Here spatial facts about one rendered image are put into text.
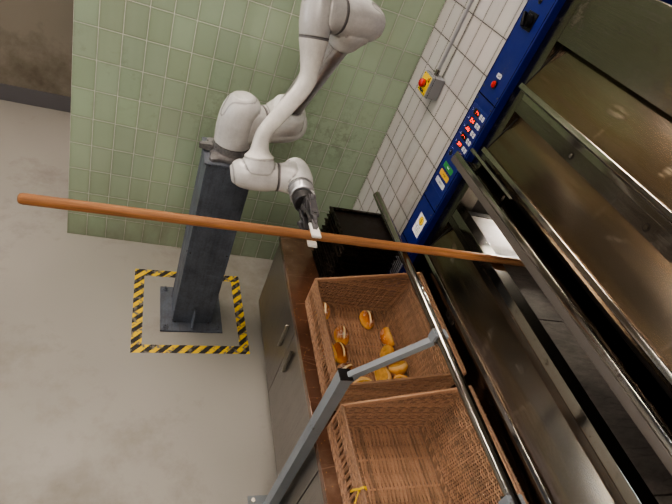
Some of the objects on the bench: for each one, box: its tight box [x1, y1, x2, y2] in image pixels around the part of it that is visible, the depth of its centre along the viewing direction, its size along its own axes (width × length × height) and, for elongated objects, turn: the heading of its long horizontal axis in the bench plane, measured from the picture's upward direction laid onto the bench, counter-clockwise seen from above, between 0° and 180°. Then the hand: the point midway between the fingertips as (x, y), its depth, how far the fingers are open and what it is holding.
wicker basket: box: [305, 272, 467, 411], centre depth 201 cm, size 49×56×28 cm
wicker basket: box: [327, 385, 529, 504], centre depth 157 cm, size 49×56×28 cm
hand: (313, 235), depth 155 cm, fingers closed on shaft, 3 cm apart
